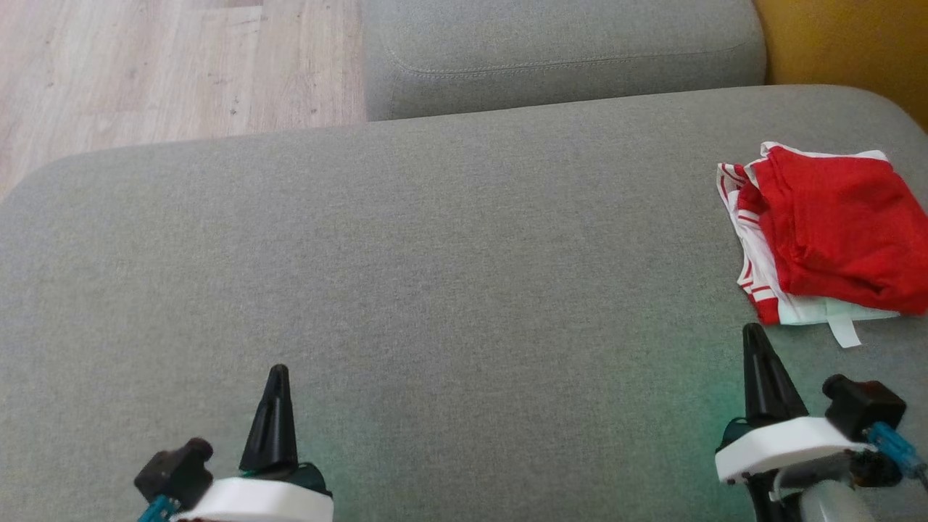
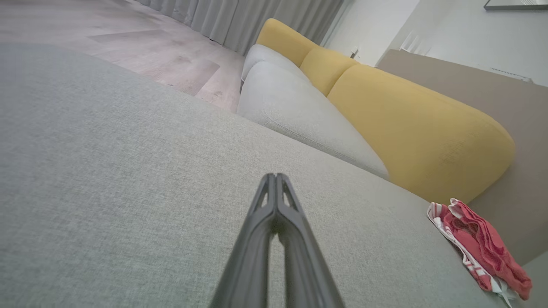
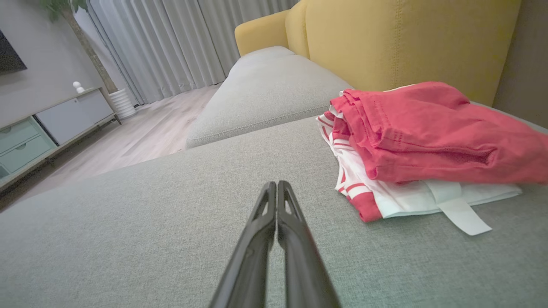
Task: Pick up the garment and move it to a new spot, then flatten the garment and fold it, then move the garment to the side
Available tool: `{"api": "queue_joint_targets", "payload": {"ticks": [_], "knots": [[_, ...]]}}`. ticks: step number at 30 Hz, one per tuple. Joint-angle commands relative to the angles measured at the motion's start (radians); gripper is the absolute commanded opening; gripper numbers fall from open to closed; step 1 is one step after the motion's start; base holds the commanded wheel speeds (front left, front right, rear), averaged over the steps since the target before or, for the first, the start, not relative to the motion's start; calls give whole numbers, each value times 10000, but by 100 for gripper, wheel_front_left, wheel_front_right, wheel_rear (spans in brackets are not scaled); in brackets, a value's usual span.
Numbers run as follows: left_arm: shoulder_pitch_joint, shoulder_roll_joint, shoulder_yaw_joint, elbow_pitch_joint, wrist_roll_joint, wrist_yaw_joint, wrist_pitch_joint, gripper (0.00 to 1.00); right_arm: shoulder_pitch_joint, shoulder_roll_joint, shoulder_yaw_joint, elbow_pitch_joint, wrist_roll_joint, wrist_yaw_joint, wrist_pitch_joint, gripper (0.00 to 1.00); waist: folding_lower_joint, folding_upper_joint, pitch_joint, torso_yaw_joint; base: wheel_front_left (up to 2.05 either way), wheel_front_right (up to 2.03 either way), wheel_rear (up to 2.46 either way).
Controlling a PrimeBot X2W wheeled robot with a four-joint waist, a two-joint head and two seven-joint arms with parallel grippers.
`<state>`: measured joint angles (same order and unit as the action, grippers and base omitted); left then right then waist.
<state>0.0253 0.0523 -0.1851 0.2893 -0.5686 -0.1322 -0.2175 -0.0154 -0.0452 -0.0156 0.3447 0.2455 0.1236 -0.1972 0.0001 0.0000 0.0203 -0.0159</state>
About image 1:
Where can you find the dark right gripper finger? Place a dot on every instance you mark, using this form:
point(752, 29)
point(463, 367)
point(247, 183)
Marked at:
point(757, 399)
point(783, 402)

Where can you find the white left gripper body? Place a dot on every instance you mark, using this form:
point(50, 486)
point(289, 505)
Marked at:
point(268, 500)

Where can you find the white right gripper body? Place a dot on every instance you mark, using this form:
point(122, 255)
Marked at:
point(783, 442)

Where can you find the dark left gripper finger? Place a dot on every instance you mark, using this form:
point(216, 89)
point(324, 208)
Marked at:
point(285, 442)
point(259, 442)

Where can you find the red white basketball jersey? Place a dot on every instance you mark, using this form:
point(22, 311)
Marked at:
point(812, 312)

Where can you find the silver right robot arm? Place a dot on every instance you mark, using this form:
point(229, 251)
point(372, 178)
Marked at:
point(834, 504)

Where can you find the grey fabric sofa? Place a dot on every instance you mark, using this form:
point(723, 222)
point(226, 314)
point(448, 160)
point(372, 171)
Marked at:
point(435, 290)

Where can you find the yellow upholstered furniture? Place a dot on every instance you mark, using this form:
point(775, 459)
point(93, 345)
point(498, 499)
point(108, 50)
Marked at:
point(848, 43)

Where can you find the small grey sofa section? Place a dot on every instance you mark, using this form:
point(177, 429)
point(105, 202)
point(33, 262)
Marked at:
point(565, 51)

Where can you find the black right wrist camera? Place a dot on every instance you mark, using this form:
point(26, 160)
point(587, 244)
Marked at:
point(866, 406)

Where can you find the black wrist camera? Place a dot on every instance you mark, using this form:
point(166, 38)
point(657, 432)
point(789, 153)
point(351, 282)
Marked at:
point(174, 467)
point(866, 406)

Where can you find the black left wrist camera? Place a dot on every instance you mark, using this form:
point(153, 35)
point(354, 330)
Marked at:
point(174, 467)

